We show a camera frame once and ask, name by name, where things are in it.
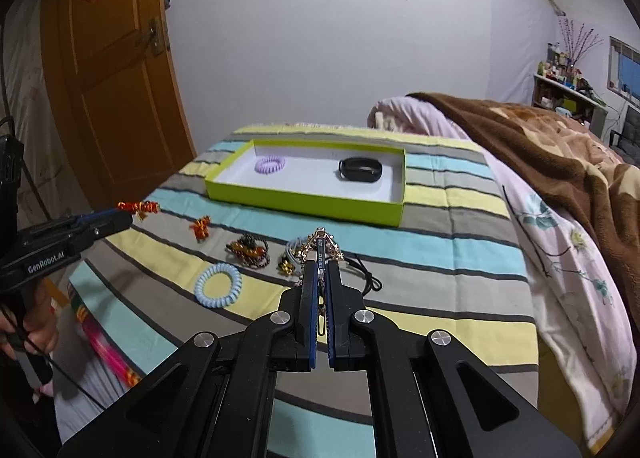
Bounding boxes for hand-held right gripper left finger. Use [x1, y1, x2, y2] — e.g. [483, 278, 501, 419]
[56, 237, 323, 458]

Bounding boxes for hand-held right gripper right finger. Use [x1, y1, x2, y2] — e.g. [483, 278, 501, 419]
[323, 237, 584, 458]

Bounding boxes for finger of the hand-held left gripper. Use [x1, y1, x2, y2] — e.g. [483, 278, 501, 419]
[15, 210, 121, 251]
[61, 213, 134, 251]

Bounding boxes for long red bead hair clip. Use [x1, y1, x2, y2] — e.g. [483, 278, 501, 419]
[117, 201, 161, 222]

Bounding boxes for rose gold chain hair tie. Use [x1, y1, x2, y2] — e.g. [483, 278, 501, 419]
[297, 227, 346, 263]

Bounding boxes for brown bead bracelet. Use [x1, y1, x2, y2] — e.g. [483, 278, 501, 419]
[225, 234, 272, 269]

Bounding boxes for green cardboard box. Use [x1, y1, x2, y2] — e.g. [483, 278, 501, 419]
[204, 139, 407, 227]

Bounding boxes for blue spiral hair tie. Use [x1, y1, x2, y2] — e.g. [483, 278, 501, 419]
[194, 263, 243, 309]

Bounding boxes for person's left hand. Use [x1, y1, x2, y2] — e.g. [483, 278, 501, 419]
[0, 279, 60, 355]

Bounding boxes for striped bed sheet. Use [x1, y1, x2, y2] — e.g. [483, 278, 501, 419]
[52, 124, 541, 458]

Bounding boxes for colourful striped cloth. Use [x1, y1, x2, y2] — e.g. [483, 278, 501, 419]
[70, 283, 146, 389]

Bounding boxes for wooden door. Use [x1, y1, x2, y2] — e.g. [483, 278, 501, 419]
[40, 0, 197, 209]

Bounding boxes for black wristband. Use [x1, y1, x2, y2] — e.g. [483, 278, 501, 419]
[338, 157, 384, 185]

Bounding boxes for brass door lock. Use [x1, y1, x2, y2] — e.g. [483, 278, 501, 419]
[135, 18, 166, 57]

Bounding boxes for pink floral quilt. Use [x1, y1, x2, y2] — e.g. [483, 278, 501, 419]
[367, 96, 638, 456]

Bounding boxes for brown plush blanket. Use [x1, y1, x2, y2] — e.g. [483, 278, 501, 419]
[406, 92, 640, 319]

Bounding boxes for black chair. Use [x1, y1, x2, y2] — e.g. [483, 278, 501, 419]
[610, 105, 640, 163]

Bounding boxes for pink flower branches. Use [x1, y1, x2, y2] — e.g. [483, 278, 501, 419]
[559, 16, 603, 68]

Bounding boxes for window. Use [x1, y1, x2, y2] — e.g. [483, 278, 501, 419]
[607, 36, 640, 106]

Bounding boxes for purple spiral hair tie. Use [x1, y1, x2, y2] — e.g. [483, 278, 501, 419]
[255, 156, 287, 175]

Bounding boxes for cluttered wall shelf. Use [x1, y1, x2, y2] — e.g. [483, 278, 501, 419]
[531, 42, 608, 131]

